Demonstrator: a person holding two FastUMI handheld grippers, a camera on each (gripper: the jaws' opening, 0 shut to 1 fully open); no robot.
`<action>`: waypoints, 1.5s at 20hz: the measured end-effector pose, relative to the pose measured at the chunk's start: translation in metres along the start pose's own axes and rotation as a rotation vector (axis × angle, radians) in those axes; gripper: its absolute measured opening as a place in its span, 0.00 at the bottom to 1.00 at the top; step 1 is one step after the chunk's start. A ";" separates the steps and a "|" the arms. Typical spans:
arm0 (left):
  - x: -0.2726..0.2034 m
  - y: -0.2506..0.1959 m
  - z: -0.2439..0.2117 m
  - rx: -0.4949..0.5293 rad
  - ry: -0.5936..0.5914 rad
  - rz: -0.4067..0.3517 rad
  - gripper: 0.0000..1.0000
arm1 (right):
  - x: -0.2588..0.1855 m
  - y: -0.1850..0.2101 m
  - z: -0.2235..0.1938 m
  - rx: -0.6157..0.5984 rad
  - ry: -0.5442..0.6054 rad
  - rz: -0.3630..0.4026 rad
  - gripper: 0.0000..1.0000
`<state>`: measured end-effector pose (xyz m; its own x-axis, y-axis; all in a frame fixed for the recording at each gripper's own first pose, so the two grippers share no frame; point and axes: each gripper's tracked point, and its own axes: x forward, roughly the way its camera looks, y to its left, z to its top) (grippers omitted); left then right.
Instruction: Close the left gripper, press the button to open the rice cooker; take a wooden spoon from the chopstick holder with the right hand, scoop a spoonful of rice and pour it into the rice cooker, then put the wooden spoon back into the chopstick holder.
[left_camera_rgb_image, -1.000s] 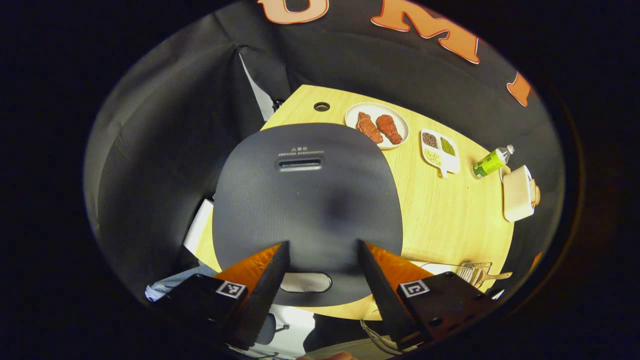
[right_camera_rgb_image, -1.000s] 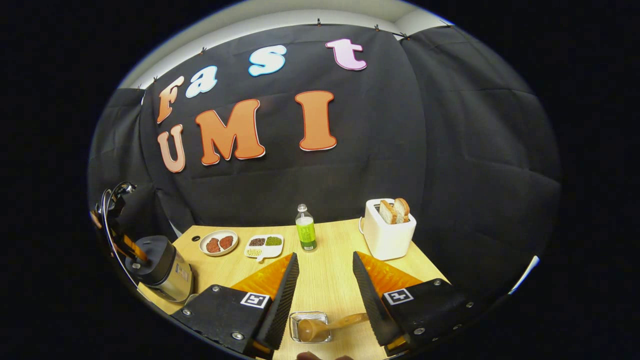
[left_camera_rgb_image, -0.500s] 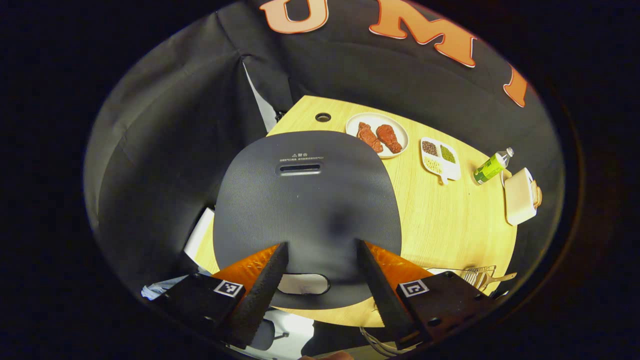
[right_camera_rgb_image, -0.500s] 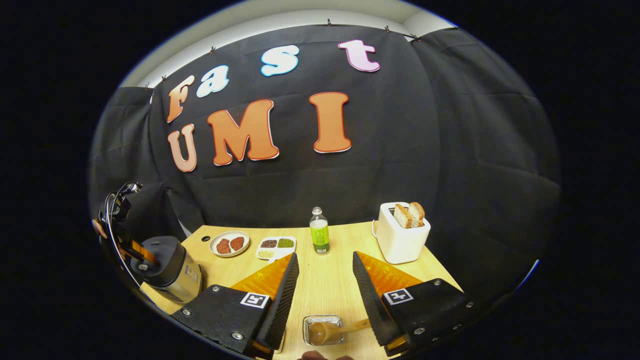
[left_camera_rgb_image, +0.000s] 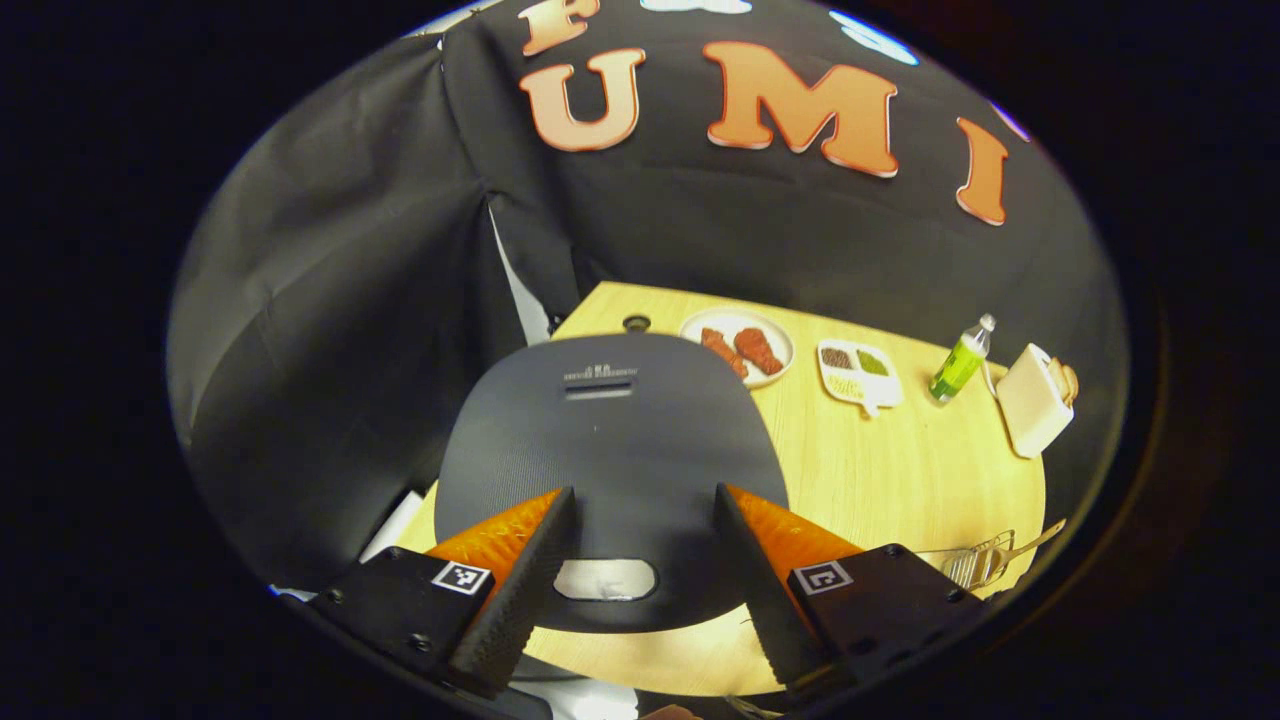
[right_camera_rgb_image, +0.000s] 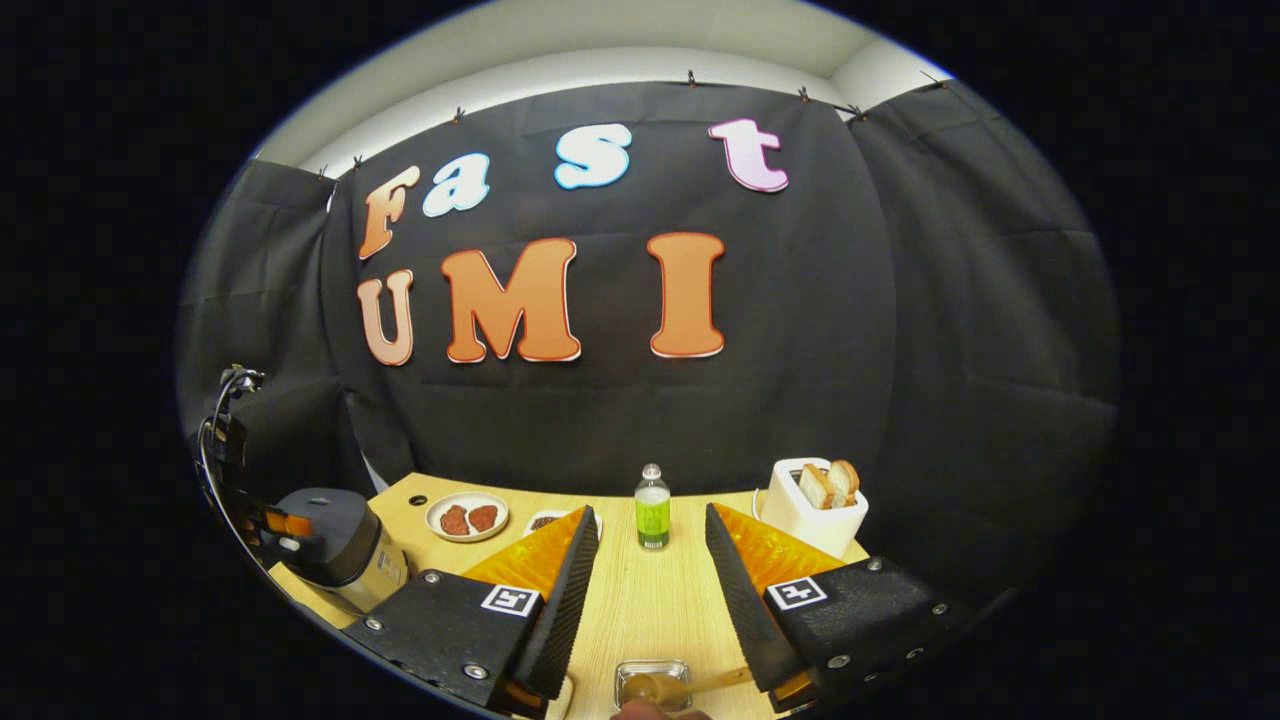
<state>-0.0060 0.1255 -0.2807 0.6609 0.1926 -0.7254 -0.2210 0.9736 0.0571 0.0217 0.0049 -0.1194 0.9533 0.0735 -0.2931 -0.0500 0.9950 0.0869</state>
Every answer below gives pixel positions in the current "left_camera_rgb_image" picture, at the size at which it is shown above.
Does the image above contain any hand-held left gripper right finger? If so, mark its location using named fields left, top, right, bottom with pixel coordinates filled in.
left=713, top=482, right=986, bottom=701

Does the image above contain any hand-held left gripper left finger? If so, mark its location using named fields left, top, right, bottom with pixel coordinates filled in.
left=310, top=487, right=578, bottom=699

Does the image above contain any dark grey rice cooker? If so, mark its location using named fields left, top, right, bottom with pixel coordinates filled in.
left=435, top=333, right=791, bottom=634

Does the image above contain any metal wire chopstick holder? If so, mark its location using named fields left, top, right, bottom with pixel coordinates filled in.
left=915, top=530, right=1016, bottom=591

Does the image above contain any white divided grain dish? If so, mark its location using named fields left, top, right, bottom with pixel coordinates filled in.
left=817, top=338, right=905, bottom=417

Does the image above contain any red meat piece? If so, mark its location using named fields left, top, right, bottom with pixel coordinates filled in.
left=733, top=327, right=784, bottom=377
left=700, top=327, right=749, bottom=379

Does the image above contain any round white plate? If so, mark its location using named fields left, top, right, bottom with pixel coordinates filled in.
left=679, top=308, right=796, bottom=389

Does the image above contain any green drink bottle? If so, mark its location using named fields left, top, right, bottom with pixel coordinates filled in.
left=928, top=314, right=997, bottom=405

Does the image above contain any white toaster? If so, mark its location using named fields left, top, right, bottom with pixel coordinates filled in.
left=996, top=343, right=1079, bottom=459

